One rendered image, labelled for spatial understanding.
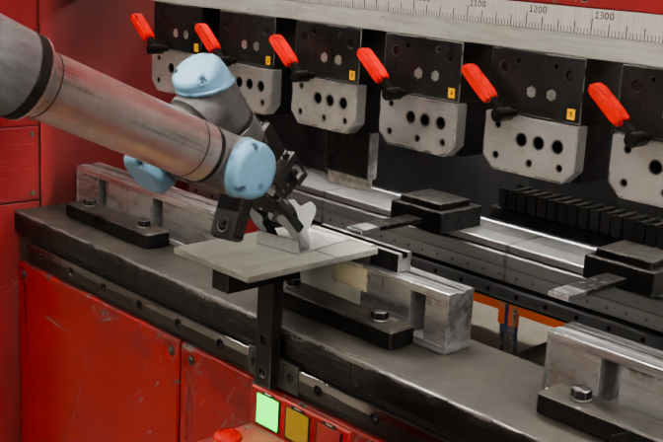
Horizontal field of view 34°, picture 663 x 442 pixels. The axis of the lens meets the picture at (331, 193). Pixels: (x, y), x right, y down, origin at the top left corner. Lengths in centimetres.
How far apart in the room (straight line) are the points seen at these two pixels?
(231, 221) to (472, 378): 41
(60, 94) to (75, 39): 124
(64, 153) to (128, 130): 121
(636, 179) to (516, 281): 52
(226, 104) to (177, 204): 64
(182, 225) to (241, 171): 79
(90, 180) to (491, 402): 115
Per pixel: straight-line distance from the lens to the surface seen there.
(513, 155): 147
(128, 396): 212
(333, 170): 177
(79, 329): 223
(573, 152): 142
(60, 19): 238
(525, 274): 183
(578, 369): 149
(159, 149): 126
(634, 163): 137
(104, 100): 120
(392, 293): 168
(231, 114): 149
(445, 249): 193
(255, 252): 165
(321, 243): 171
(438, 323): 163
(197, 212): 204
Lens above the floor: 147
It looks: 13 degrees down
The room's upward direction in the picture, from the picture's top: 3 degrees clockwise
